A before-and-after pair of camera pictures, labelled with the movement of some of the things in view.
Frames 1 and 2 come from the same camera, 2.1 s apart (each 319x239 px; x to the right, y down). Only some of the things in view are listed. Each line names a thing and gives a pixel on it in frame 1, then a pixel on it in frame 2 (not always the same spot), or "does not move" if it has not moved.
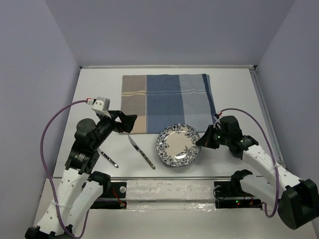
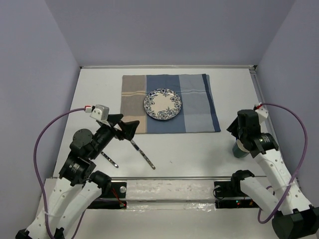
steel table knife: [138, 150] does not move
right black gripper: [205, 140] → [233, 127]
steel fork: [108, 158] does not move
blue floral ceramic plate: [176, 146] → [162, 104]
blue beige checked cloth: [159, 100] does not move
